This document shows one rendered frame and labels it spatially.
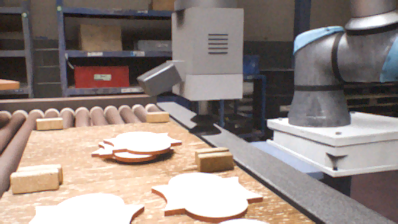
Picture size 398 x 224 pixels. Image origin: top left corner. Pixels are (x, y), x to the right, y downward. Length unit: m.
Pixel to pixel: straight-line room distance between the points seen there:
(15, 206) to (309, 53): 0.69
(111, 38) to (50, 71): 1.05
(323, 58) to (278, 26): 5.30
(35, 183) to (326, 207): 0.40
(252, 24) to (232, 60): 5.55
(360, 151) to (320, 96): 0.16
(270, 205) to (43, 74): 5.04
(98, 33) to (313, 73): 4.06
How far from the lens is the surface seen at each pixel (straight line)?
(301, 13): 5.02
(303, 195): 0.58
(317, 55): 0.91
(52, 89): 5.42
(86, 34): 4.78
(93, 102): 1.41
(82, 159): 0.70
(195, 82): 0.41
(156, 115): 0.98
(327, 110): 0.91
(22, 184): 0.56
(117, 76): 4.76
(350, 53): 0.87
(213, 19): 0.42
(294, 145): 0.93
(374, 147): 0.87
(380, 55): 0.85
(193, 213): 0.44
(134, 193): 0.52
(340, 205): 0.57
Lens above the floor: 1.13
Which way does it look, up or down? 10 degrees down
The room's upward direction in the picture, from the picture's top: straight up
